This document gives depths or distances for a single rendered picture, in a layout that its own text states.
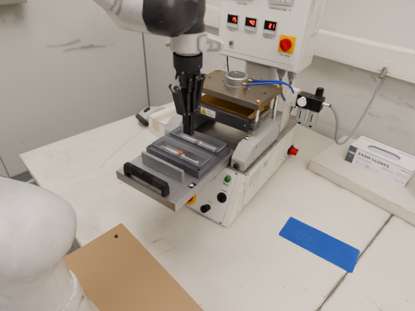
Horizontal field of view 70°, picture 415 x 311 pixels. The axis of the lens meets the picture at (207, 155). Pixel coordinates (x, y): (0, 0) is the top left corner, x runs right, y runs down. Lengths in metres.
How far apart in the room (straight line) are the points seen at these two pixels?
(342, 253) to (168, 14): 0.82
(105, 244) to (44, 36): 1.67
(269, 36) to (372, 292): 0.83
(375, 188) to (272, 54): 0.61
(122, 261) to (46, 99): 1.73
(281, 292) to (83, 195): 0.74
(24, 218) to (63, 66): 1.99
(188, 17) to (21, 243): 0.50
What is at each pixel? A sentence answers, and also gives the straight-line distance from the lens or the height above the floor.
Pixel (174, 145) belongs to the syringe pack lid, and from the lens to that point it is 0.90.
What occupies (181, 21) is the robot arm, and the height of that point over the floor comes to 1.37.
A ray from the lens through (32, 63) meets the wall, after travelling 2.28.
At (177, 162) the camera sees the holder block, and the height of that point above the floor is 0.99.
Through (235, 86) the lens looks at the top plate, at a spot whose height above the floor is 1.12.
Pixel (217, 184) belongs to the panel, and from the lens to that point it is 0.97.
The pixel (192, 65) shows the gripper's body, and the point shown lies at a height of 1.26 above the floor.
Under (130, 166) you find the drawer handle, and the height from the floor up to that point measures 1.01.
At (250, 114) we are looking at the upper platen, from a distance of 0.97.
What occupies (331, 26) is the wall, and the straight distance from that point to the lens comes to 1.47.
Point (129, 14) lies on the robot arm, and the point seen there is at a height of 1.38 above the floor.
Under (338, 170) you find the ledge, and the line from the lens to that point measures 1.27.
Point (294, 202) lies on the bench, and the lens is 1.13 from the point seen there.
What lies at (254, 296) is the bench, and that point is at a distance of 0.87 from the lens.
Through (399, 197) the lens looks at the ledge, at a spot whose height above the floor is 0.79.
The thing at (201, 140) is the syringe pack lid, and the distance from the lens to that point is 0.92.
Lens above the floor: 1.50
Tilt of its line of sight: 36 degrees down
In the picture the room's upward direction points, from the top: 2 degrees clockwise
